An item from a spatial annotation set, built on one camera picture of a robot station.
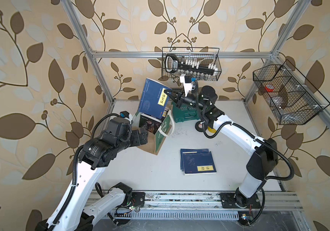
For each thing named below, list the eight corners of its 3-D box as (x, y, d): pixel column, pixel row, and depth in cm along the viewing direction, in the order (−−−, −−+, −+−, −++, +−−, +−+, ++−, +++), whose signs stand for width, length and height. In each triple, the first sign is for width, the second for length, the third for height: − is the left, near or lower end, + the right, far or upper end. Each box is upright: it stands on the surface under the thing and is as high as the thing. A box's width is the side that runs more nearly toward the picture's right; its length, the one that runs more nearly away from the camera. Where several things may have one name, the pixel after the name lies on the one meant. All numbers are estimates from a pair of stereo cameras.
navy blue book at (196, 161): (180, 175, 84) (181, 173, 82) (179, 150, 94) (179, 148, 92) (215, 175, 84) (216, 173, 82) (210, 150, 94) (211, 148, 92)
